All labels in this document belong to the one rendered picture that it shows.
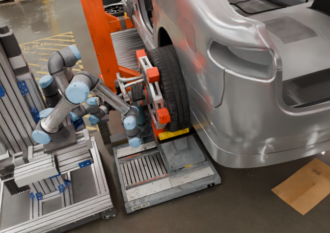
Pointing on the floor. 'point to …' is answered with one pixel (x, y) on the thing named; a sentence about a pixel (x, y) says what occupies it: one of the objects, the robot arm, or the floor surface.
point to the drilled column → (104, 128)
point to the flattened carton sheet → (306, 186)
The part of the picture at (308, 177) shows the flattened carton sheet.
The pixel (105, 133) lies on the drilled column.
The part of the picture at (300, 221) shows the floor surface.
